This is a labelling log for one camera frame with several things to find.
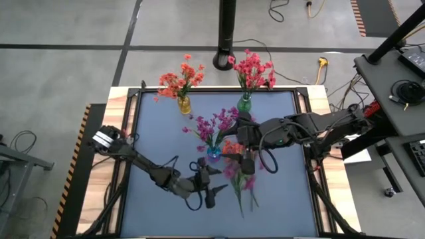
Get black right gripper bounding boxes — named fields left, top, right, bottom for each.
left=224, top=111, right=265, bottom=176

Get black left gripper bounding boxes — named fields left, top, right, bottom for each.
left=181, top=162, right=229, bottom=209

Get purple artificial flower stem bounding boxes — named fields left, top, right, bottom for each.
left=212, top=106, right=240, bottom=150
left=181, top=114, right=220, bottom=153
left=222, top=164, right=258, bottom=220

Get blue glass vase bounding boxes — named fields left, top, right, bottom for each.
left=206, top=145, right=222, bottom=163

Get green glass vase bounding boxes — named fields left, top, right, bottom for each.
left=236, top=96, right=252, bottom=113

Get yellow glass vase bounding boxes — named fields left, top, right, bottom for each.
left=177, top=95, right=193, bottom=116

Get blue-grey table mat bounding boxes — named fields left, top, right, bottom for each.
left=120, top=91, right=319, bottom=238

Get white paper sheet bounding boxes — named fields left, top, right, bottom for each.
left=343, top=148, right=372, bottom=165

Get yellow power plug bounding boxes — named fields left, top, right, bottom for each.
left=315, top=56, right=330, bottom=86

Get black round-base pole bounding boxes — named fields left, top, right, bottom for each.
left=212, top=0, right=237, bottom=72

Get black striped-edge floor panel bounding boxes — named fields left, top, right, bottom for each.
left=49, top=103, right=108, bottom=239

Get red power strip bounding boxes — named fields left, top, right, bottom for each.
left=363, top=100, right=382, bottom=118

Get dark grey side table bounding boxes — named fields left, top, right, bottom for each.
left=353, top=46, right=425, bottom=208

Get black keyboard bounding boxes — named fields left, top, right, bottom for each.
left=402, top=138, right=425, bottom=179

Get black diagonal beam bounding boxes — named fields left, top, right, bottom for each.
left=366, top=3, right=425, bottom=66

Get black floor mat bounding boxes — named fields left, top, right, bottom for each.
left=357, top=0, right=401, bottom=38

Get black electronic box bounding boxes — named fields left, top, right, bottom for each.
left=397, top=46, right=425, bottom=80

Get black metal table frame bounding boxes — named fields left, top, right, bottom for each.
left=111, top=85, right=333, bottom=239

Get black cable conduit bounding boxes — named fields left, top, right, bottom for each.
left=303, top=155, right=365, bottom=237
left=81, top=155, right=132, bottom=237

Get tangled black cables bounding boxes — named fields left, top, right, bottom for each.
left=327, top=72, right=365, bottom=114

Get black looped floor cable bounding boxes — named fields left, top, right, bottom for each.
left=268, top=0, right=290, bottom=23

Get yellow cable with black plug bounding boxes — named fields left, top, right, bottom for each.
left=305, top=0, right=326, bottom=19

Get coiled black cable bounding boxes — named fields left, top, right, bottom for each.
left=388, top=78, right=425, bottom=108

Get black cable loop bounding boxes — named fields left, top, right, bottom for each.
left=9, top=129, right=38, bottom=154

